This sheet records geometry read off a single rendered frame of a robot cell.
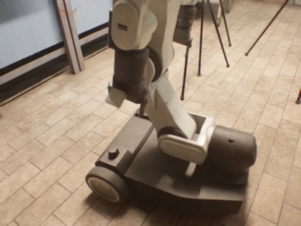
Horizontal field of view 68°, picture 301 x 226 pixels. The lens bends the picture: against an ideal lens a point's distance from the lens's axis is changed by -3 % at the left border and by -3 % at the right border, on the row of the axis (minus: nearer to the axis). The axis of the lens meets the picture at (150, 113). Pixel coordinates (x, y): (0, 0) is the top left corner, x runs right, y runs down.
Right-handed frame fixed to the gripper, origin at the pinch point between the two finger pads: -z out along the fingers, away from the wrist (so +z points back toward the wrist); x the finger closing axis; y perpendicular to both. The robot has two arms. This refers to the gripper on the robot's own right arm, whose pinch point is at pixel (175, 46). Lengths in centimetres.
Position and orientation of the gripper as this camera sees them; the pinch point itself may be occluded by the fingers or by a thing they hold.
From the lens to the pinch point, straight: 105.4
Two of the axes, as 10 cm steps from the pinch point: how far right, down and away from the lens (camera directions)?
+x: -8.9, -3.9, 2.1
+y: -4.2, 5.8, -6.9
